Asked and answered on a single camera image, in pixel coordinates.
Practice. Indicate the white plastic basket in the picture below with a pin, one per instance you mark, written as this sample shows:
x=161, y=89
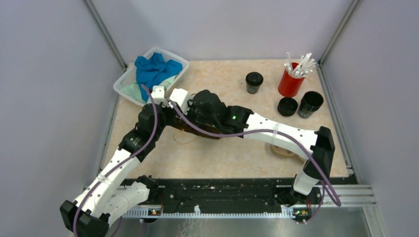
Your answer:
x=131, y=72

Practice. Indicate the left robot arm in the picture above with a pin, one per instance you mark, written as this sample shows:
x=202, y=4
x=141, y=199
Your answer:
x=97, y=208

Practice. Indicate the light green cloth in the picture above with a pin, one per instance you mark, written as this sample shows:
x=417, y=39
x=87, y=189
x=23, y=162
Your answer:
x=131, y=88

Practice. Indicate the black coffee cup lid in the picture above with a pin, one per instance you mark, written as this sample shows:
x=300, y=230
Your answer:
x=254, y=79

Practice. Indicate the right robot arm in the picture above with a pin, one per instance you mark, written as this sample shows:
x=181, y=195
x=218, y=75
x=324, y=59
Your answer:
x=205, y=113

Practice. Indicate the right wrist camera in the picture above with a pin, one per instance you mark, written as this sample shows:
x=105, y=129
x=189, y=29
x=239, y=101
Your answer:
x=181, y=97

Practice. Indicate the stack of black lids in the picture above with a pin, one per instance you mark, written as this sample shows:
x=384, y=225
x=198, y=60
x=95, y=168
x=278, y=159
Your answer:
x=287, y=106

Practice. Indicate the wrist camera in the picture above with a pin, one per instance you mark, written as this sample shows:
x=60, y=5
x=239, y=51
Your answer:
x=181, y=97
x=159, y=95

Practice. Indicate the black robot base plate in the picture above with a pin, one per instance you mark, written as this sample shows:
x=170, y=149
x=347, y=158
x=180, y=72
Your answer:
x=226, y=196

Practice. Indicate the blue cloth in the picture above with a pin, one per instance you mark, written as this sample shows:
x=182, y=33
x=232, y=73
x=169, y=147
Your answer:
x=153, y=71

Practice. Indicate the red cylindrical straw holder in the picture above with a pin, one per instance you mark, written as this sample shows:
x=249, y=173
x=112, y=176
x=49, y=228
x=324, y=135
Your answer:
x=289, y=86

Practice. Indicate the black coffee cup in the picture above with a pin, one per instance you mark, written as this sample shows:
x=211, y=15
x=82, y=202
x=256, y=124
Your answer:
x=310, y=103
x=253, y=88

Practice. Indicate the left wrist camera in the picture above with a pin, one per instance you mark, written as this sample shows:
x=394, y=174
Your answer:
x=159, y=95

